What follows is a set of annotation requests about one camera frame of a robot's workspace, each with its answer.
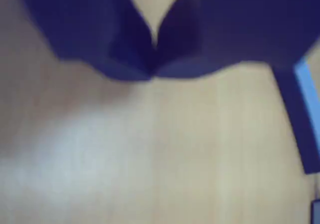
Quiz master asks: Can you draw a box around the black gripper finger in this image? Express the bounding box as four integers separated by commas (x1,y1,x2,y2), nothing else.
14,0,153,81
153,0,320,79

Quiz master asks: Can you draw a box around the grey USB hub with cable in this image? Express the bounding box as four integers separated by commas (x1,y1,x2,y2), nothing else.
311,198,320,224

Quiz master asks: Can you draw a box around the dark ribbed SSD enclosure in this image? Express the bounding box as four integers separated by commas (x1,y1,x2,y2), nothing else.
271,55,320,175

